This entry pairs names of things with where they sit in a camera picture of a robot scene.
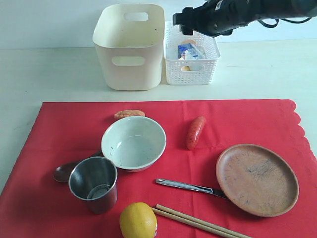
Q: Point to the metal table knife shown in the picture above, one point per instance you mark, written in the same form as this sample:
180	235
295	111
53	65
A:
212	191

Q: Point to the fried chicken strip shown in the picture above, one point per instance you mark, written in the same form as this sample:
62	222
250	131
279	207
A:
128	113

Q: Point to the upper wooden chopstick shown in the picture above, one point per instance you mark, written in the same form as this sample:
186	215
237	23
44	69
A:
191	218

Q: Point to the light green bowl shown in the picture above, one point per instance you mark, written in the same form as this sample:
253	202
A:
134	143

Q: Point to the blue white milk carton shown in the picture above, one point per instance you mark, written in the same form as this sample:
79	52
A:
189	51

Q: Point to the brown egg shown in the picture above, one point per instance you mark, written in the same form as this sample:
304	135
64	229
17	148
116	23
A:
189	42

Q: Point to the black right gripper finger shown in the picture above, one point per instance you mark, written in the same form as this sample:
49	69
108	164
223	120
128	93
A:
184	18
186	30

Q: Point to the brown wooden plate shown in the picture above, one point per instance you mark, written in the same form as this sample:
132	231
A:
257	180

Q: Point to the red toy sausage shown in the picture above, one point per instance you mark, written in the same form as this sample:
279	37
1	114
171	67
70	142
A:
194	131

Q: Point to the cream plastic bin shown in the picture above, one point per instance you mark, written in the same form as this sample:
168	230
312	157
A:
128	39

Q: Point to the dark brown spoon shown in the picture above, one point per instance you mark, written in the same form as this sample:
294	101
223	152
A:
62	173

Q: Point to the white perforated basket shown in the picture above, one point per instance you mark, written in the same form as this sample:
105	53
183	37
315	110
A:
202	70

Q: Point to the stainless steel cup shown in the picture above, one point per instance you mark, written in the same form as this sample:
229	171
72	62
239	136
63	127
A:
93	181

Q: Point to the lower wooden chopstick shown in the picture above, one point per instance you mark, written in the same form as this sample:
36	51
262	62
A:
193	224

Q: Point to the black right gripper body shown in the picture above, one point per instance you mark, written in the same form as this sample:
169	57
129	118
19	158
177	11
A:
221	17

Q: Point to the wooden chopstick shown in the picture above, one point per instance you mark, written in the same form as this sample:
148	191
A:
191	218
193	224

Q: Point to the red tablecloth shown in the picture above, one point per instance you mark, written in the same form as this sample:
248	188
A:
34	205

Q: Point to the yellow lemon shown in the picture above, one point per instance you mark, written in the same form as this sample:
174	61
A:
138	220

